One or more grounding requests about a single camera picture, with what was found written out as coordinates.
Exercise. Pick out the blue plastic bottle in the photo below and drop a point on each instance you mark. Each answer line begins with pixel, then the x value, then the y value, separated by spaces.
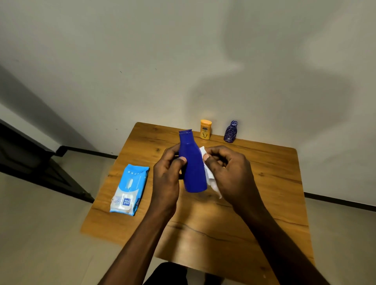
pixel 192 170

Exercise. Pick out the light blue wet wipes pack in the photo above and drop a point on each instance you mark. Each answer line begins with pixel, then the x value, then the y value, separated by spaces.
pixel 129 190

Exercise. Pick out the person's left hand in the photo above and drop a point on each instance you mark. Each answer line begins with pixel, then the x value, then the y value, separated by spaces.
pixel 164 185

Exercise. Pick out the person's left thumb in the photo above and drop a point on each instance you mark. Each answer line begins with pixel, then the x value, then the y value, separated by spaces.
pixel 177 168

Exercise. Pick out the small yellow bottle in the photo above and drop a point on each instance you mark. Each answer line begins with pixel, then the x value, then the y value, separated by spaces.
pixel 205 130

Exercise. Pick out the black furniture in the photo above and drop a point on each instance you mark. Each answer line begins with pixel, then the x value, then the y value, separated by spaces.
pixel 32 164

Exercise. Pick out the black skirting board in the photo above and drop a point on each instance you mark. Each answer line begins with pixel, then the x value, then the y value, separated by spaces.
pixel 340 201
pixel 88 152

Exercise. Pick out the person's black trousers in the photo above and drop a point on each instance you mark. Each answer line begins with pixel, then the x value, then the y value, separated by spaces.
pixel 167 276

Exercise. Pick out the white wet wipe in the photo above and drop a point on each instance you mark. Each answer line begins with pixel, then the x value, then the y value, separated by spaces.
pixel 212 182

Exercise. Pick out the person's right forearm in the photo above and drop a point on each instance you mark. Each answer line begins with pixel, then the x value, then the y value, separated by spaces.
pixel 279 249

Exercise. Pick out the person's left forearm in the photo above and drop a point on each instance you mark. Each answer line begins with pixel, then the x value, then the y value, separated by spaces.
pixel 138 249

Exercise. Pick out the dark blue patterned bottle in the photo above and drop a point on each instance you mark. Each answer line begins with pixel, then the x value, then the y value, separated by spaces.
pixel 230 132

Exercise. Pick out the person's right hand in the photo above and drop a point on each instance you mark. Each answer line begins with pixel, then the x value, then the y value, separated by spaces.
pixel 235 182

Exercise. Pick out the person's right thumb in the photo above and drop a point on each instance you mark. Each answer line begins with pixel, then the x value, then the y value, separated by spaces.
pixel 211 168

